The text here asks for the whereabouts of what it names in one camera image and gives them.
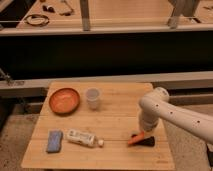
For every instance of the clear plastic cup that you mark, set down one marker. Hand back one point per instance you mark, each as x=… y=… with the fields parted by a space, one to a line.
x=93 y=98

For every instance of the orange bowl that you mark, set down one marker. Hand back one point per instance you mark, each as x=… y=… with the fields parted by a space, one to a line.
x=64 y=101

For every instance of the metal clamp on rail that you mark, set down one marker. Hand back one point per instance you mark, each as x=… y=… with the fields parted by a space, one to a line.
x=9 y=80

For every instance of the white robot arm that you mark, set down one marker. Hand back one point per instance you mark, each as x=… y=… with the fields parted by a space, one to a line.
x=155 y=105

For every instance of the grey metal bracket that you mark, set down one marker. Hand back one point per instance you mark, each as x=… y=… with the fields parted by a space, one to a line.
x=187 y=8

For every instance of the blue sponge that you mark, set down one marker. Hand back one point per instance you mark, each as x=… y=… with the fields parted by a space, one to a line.
x=54 y=141

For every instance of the black rectangular block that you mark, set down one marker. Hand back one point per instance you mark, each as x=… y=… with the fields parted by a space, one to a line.
x=147 y=142

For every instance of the grey metal post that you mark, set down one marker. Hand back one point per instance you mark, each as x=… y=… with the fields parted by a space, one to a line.
x=84 y=7

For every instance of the clear plastic bottle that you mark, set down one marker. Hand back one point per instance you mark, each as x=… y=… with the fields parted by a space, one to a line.
x=84 y=138

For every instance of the orange pepper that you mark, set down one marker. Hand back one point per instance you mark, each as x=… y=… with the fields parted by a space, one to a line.
x=136 y=139

